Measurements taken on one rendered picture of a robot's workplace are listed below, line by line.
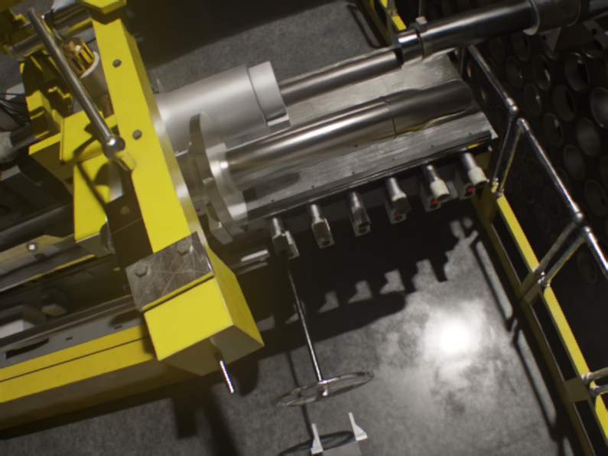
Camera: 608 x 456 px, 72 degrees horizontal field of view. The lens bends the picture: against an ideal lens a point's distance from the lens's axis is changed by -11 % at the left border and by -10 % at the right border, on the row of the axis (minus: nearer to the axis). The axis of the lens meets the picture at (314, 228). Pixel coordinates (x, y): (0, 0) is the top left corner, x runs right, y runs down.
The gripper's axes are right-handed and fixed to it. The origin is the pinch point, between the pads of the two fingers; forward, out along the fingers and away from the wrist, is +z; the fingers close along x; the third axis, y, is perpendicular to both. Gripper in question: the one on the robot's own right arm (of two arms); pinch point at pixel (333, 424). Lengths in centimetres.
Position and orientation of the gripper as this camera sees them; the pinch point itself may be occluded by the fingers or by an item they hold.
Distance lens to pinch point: 173.4
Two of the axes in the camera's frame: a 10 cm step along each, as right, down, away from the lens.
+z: -2.7, -8.5, 4.5
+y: 0.9, 4.4, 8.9
